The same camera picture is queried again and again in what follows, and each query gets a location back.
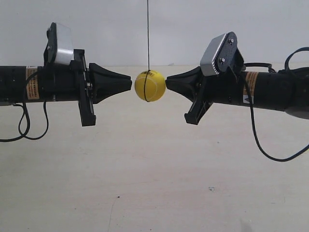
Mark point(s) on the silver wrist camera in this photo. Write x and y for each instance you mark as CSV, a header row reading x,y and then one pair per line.
x,y
222,53
59,49

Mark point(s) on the yellow tennis ball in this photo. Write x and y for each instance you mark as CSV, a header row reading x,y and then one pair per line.
x,y
150,85

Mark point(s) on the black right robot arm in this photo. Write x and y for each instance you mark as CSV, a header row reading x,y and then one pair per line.
x,y
285,91

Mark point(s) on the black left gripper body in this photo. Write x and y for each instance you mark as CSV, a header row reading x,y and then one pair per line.
x,y
68,83

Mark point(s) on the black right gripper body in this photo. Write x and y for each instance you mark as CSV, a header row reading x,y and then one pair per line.
x,y
225,88

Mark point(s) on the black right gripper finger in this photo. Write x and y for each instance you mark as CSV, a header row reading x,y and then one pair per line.
x,y
185,84

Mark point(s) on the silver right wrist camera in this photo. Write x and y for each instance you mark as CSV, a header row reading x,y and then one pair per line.
x,y
222,53

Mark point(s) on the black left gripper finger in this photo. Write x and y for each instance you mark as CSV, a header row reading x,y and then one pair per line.
x,y
106,83

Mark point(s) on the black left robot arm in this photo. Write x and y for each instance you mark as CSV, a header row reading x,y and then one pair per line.
x,y
20,84

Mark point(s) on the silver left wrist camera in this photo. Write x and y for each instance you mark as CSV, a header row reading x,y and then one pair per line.
x,y
59,49

